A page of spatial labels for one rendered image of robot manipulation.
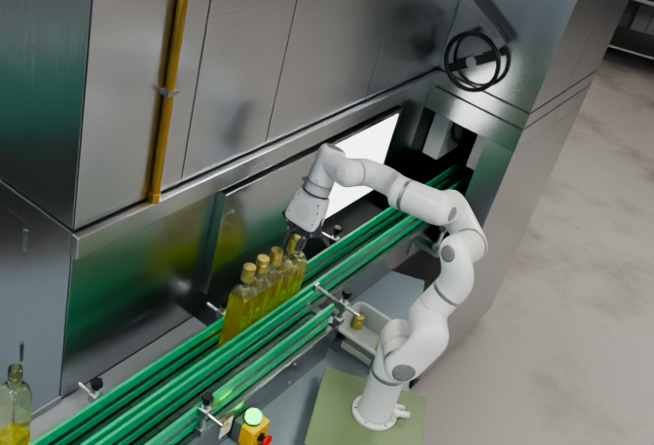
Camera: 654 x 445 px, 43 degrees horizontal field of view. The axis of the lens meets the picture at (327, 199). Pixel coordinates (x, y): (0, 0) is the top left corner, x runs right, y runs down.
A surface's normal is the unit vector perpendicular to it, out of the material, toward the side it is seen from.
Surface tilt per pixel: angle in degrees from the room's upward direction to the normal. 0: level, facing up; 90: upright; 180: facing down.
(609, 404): 0
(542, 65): 90
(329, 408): 1
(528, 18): 90
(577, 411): 0
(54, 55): 90
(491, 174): 90
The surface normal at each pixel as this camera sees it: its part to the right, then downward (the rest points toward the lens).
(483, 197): -0.58, 0.33
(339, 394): 0.22, -0.83
